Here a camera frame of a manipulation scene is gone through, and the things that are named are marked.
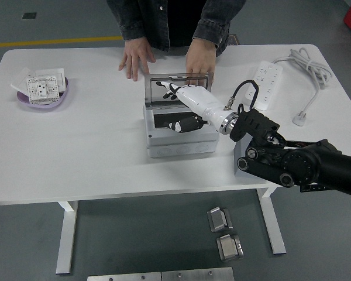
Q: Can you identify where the grey metal plate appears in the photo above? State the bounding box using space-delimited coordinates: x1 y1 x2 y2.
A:
161 266 235 281
87 271 162 281

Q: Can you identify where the person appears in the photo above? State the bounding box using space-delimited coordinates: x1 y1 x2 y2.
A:
106 0 246 58

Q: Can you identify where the person's left hand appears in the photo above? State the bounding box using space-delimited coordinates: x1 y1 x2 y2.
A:
185 37 218 77

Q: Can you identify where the silver metal block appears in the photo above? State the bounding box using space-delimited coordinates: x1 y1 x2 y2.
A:
216 233 244 262
207 206 233 233

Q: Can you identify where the black table control panel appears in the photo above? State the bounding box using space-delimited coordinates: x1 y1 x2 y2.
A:
300 183 330 193

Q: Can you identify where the person's right hand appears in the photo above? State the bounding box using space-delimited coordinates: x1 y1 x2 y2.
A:
118 39 157 82

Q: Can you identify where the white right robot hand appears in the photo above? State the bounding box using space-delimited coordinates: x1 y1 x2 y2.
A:
155 81 233 134

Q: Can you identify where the grey cube with round hole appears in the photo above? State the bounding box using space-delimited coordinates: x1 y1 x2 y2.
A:
233 136 254 178

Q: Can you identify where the white socket module with holes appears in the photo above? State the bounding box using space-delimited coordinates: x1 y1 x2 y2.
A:
25 73 61 105

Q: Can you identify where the white power strip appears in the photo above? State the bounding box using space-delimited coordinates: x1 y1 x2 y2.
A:
241 60 283 111

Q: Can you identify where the purple shallow bowl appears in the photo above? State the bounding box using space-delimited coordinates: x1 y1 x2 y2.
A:
16 76 70 110

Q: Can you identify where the white plain socket plate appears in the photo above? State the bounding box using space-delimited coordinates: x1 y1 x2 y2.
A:
11 67 37 94
35 67 68 91

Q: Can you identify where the grey enclosure box clear lid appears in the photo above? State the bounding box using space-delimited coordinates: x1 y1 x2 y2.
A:
142 72 220 159

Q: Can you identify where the white table leg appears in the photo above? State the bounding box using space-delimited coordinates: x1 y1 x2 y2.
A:
256 187 287 255
56 201 79 275

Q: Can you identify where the white power cord with plug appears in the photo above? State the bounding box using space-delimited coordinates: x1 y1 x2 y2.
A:
272 47 332 127

